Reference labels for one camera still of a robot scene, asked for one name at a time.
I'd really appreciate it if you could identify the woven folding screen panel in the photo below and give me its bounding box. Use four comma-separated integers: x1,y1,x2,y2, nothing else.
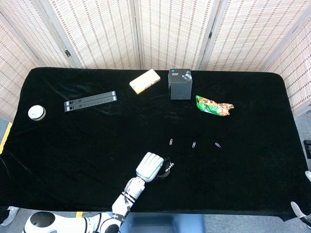
133,0,219,71
46,0,141,70
264,19,311,117
199,0,311,72
0,0,73,67
0,12,42,121

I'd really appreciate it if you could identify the black folded laptop stand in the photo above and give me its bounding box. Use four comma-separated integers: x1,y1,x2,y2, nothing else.
64,91,118,113

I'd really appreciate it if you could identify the yellow and white box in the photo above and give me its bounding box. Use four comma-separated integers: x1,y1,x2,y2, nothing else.
129,68,161,95

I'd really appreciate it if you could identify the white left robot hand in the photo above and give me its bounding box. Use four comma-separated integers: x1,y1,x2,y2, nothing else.
135,152,174,183

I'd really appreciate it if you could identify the black cube carton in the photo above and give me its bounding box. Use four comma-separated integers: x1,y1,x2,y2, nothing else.
169,68,193,100

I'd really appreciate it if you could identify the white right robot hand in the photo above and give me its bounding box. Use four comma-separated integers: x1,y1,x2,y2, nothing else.
291,170,311,223

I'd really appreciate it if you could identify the black box on floor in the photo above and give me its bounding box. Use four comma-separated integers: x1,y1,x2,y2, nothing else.
303,139,311,158

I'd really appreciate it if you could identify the round white tin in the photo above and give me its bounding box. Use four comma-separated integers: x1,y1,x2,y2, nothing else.
28,104,46,121

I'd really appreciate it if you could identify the black velvet table cloth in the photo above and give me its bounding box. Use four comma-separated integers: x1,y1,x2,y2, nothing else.
0,67,311,216

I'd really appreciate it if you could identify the green snack bag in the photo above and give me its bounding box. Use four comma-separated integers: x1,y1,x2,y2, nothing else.
195,95,235,117

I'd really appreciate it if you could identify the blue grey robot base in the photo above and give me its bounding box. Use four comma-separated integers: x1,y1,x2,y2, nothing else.
119,212,205,233

